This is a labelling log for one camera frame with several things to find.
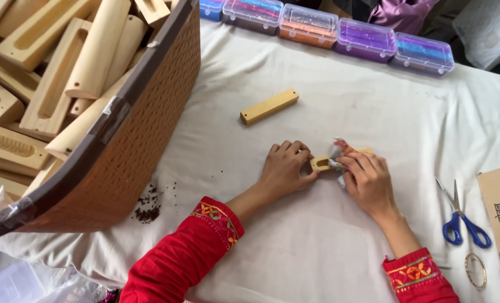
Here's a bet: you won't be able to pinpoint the person's right hand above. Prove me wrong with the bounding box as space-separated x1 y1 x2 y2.
335 152 398 219

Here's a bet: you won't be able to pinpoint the person's left hand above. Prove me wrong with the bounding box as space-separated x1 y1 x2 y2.
256 140 320 204

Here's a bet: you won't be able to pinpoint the colourful cloth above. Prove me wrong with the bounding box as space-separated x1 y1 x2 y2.
327 137 356 189

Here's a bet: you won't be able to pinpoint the slotted wooden block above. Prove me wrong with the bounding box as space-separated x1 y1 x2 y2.
310 147 374 172

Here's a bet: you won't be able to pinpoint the white table cloth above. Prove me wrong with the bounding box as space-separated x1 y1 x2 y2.
0 19 500 303

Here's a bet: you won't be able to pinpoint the plain wooden block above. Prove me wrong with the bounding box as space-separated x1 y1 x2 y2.
240 88 299 126

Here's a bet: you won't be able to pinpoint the clear box of purple material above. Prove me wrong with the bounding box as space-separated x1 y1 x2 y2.
333 18 398 64

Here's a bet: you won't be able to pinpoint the clear box of blue-violet material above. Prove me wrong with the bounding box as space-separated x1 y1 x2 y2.
390 32 455 78

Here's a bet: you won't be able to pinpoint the clear box of orange material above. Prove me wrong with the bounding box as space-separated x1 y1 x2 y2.
279 4 339 49

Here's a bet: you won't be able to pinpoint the purple satin fabric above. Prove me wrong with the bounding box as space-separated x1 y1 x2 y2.
368 0 440 35

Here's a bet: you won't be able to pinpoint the thin metal bangle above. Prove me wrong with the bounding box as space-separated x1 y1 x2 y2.
464 252 487 289

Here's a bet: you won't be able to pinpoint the clear box of pink material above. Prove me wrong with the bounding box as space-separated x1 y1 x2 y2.
222 0 284 36

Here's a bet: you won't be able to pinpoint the pile of dark crumbs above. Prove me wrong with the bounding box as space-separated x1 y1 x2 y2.
133 182 177 224

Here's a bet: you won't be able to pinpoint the clear box of blue material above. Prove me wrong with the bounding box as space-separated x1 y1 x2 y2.
199 0 226 22

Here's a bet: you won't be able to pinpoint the brown woven basket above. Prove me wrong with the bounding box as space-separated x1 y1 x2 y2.
0 0 202 243

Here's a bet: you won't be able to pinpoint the heap of wooden pieces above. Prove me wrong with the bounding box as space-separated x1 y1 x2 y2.
0 0 179 213

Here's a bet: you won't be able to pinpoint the clear plastic bags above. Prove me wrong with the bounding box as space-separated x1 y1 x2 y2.
0 244 120 303

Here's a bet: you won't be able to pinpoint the blue handled scissors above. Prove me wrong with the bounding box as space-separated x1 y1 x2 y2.
435 177 492 249

